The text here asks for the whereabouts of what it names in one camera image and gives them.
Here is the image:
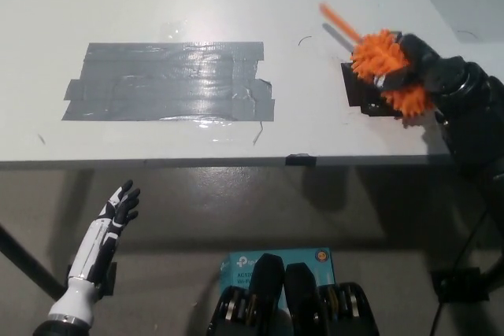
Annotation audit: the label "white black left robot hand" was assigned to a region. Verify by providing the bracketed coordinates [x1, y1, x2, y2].
[46, 179, 142, 326]

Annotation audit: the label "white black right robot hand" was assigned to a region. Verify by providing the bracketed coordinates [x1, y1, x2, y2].
[373, 31, 492, 98]

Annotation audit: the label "orange fluffy duster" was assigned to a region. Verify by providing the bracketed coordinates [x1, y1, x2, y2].
[319, 2, 435, 121]

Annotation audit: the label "black robot legs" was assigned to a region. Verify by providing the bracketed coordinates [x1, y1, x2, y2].
[207, 252, 381, 336]

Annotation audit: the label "black slanted table leg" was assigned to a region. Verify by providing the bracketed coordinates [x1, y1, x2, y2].
[484, 243, 504, 278]
[0, 222, 57, 302]

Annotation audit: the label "black tape patch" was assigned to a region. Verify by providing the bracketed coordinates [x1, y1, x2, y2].
[339, 61, 405, 119]

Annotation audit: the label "clear tape sheet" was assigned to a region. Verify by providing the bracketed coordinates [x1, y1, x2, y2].
[37, 115, 267, 147]

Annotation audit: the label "teal router box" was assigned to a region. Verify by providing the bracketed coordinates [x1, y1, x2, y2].
[218, 248, 336, 313]

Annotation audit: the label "small black tape strip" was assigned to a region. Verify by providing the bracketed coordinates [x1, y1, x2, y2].
[285, 152, 317, 167]

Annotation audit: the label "grey duct tape patch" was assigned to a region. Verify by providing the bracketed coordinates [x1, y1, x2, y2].
[61, 40, 276, 123]

